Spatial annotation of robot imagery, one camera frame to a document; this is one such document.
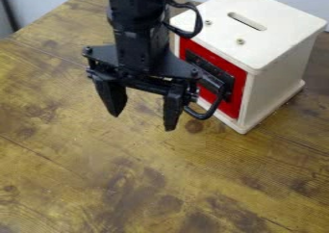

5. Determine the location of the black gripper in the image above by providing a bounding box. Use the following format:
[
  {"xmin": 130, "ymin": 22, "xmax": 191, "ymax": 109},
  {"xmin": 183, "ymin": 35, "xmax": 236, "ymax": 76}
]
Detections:
[{"xmin": 81, "ymin": 26, "xmax": 201, "ymax": 131}]

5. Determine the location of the black metal drawer handle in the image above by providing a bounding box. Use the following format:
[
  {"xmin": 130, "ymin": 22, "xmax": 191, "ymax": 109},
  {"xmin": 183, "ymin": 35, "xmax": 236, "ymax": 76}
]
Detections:
[{"xmin": 183, "ymin": 50, "xmax": 235, "ymax": 120}]

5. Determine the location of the red wooden drawer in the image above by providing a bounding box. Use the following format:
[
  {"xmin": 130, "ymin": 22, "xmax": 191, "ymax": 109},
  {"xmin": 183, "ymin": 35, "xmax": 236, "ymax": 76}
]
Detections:
[{"xmin": 179, "ymin": 38, "xmax": 247, "ymax": 119}]

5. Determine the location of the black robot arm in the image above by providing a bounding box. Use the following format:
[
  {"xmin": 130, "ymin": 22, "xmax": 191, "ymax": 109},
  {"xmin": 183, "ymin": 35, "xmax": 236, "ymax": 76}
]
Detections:
[{"xmin": 81, "ymin": 0, "xmax": 203, "ymax": 131}]

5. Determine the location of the white wooden box cabinet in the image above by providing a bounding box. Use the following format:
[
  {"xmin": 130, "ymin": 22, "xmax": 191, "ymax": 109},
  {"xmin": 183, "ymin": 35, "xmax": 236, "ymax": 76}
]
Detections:
[{"xmin": 175, "ymin": 0, "xmax": 326, "ymax": 134}]

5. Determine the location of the dark pole at left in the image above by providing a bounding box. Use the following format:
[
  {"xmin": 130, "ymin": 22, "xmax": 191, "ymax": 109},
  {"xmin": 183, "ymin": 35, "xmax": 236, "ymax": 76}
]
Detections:
[{"xmin": 1, "ymin": 0, "xmax": 18, "ymax": 32}]

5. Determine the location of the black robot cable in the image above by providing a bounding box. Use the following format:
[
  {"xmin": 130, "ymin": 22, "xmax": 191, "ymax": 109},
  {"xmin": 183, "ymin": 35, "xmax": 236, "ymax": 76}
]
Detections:
[{"xmin": 160, "ymin": 0, "xmax": 204, "ymax": 39}]

